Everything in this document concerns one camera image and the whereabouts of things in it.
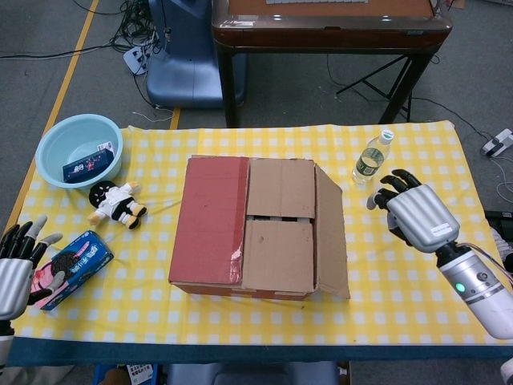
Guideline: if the brown wooden mahjong table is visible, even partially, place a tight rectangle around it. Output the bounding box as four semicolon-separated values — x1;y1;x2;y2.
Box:
211;0;454;128

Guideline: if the white printed paper sheet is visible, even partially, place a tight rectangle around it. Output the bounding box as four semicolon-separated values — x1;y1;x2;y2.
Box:
126;363;156;385

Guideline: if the yellow white checkered tablecloth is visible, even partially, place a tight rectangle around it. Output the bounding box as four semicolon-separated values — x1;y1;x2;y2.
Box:
7;121;500;347

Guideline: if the black cable tangle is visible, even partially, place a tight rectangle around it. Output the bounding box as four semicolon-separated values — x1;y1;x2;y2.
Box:
107;0;169;53

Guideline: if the black floor cable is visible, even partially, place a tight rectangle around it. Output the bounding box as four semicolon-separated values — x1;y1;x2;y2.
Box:
0;42;125;61

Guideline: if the white black floor socket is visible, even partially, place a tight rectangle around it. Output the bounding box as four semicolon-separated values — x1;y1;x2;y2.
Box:
480;128;513;157

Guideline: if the dark blue small carton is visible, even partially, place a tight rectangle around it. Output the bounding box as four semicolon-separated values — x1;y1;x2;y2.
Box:
62;140;115;184

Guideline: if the red brown cardboard box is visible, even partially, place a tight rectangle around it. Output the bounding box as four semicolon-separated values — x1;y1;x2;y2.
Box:
168;154;352;302

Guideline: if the blue cookie package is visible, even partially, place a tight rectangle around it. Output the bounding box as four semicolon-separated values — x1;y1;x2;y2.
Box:
30;229;115;312

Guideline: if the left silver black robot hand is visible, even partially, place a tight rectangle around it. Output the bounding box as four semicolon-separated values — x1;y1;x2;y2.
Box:
0;215;66;322

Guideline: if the black flat case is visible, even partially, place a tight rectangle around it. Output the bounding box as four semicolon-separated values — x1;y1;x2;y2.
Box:
484;210;513;232

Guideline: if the white power strip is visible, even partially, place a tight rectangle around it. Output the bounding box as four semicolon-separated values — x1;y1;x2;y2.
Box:
123;44;156;76

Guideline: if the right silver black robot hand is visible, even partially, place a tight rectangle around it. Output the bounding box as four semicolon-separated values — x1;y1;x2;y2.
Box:
367;168;461;254

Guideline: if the black white plush doll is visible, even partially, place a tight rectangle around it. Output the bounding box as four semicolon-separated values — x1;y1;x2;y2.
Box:
87;180;148;230

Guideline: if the clear green-label water bottle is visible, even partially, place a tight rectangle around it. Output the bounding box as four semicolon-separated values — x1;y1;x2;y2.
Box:
351;128;396;188

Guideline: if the light blue plastic basin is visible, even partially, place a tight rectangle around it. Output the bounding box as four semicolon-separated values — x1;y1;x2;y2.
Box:
34;113;124;190

